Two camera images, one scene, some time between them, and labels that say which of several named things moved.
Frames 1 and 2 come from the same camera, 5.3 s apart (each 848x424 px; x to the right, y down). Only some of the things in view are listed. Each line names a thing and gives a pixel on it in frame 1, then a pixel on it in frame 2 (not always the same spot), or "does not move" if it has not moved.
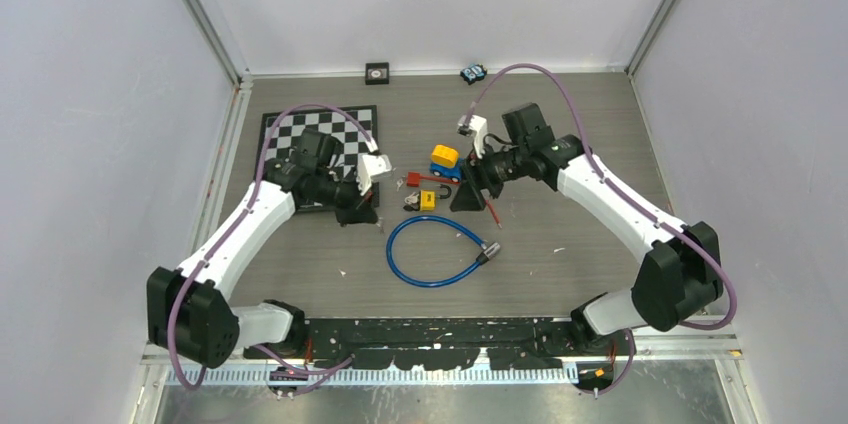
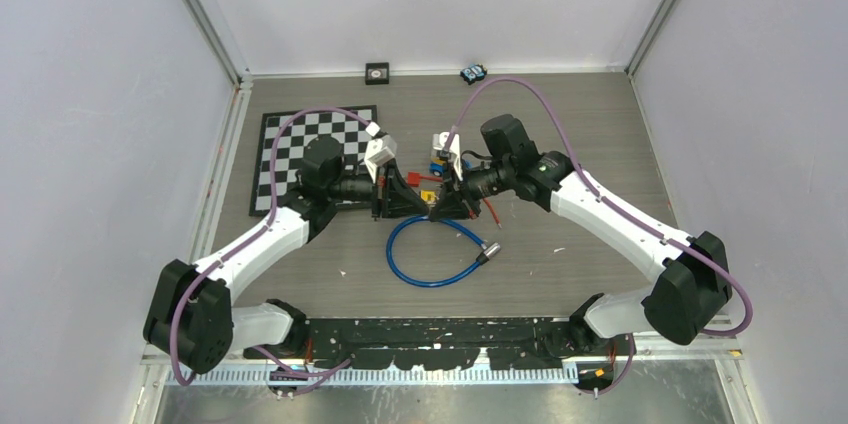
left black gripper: x=359 y=210 -> x=391 y=197
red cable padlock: x=414 y=179 does not move
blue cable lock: x=486 y=251 does not move
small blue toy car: x=473 y=73 does not move
